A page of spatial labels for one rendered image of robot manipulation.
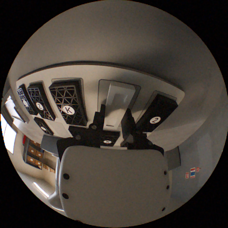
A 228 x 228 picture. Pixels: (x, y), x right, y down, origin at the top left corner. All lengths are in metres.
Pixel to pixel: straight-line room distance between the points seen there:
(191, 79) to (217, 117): 1.57
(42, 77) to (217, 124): 1.84
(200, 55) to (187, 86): 0.08
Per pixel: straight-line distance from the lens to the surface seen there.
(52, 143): 0.45
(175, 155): 2.60
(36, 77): 0.16
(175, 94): 0.15
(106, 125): 0.16
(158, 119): 0.16
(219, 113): 1.69
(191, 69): 0.17
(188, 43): 0.16
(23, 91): 0.22
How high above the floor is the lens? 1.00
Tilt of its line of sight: 39 degrees down
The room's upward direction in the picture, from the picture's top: 179 degrees counter-clockwise
